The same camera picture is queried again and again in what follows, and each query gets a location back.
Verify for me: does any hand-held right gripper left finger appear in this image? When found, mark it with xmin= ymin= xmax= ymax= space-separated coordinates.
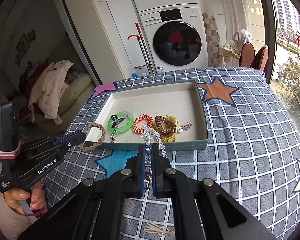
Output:
xmin=17 ymin=144 xmax=147 ymax=240

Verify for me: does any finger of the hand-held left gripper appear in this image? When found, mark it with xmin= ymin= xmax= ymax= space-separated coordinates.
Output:
xmin=55 ymin=140 xmax=85 ymax=154
xmin=54 ymin=131 xmax=87 ymax=145

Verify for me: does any orange white spiral hair tie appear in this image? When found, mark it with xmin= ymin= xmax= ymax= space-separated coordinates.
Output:
xmin=132 ymin=114 xmax=154 ymax=134

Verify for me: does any yellow spiral hair tie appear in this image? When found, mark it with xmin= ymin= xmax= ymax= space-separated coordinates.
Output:
xmin=162 ymin=114 xmax=178 ymax=138

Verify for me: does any person's left hand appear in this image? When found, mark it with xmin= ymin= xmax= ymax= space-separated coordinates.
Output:
xmin=4 ymin=181 xmax=47 ymax=217

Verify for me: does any green translucent bangle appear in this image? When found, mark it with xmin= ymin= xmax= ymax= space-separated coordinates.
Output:
xmin=107 ymin=110 xmax=135 ymax=133

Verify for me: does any white cabinet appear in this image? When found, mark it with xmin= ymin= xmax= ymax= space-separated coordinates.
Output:
xmin=85 ymin=0 xmax=145 ymax=83

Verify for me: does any beige clothes pile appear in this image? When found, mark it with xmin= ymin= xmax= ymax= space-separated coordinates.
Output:
xmin=27 ymin=60 xmax=74 ymax=123

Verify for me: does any clear crystal bead chain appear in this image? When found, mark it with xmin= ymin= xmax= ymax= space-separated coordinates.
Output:
xmin=140 ymin=124 xmax=168 ymax=189

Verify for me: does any person's left forearm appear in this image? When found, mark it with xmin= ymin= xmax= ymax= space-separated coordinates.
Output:
xmin=0 ymin=192 xmax=28 ymax=240

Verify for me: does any large wall picture frame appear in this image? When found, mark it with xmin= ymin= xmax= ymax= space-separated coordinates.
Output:
xmin=16 ymin=36 xmax=29 ymax=58

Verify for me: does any grey grid star tablecloth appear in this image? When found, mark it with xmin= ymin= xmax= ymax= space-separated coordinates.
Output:
xmin=44 ymin=66 xmax=300 ymax=240

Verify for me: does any red handled mop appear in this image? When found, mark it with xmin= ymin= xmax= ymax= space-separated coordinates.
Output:
xmin=127 ymin=22 xmax=153 ymax=73

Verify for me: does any brown chair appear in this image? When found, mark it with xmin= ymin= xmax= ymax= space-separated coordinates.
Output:
xmin=240 ymin=42 xmax=256 ymax=68
xmin=250 ymin=45 xmax=269 ymax=71

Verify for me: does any cream sofa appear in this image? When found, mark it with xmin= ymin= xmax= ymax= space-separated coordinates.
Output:
xmin=36 ymin=72 xmax=95 ymax=133

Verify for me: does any black hair claw clip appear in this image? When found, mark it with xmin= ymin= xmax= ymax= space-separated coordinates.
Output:
xmin=111 ymin=114 xmax=127 ymax=125

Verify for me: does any white bottle blue cap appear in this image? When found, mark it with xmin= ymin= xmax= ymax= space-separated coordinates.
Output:
xmin=131 ymin=66 xmax=147 ymax=78

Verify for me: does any white front-load washing machine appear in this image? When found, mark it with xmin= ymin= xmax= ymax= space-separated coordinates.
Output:
xmin=137 ymin=4 xmax=208 ymax=74

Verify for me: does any beige thin hair tie bundle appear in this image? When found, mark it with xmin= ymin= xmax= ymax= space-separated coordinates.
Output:
xmin=142 ymin=221 xmax=175 ymax=237

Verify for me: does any beige towel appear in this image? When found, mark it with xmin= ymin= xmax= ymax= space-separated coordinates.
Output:
xmin=231 ymin=29 xmax=250 ymax=53

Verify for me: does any brown braided bracelet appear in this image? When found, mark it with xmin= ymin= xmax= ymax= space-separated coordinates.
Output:
xmin=78 ymin=123 xmax=107 ymax=152

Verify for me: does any brown spiral hair tie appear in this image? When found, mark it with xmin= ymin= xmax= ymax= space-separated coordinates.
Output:
xmin=154 ymin=115 xmax=177 ymax=135

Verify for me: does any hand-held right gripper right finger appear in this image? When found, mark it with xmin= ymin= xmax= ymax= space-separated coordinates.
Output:
xmin=151 ymin=144 xmax=278 ymax=240

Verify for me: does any checkered cloth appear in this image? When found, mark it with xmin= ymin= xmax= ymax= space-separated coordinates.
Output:
xmin=202 ymin=12 xmax=232 ymax=68

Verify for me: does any teal jewelry tray beige lining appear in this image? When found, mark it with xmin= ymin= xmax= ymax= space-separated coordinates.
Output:
xmin=84 ymin=79 xmax=208 ymax=151

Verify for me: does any silver chain with ball bead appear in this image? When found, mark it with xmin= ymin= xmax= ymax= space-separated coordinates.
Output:
xmin=177 ymin=121 xmax=192 ymax=133

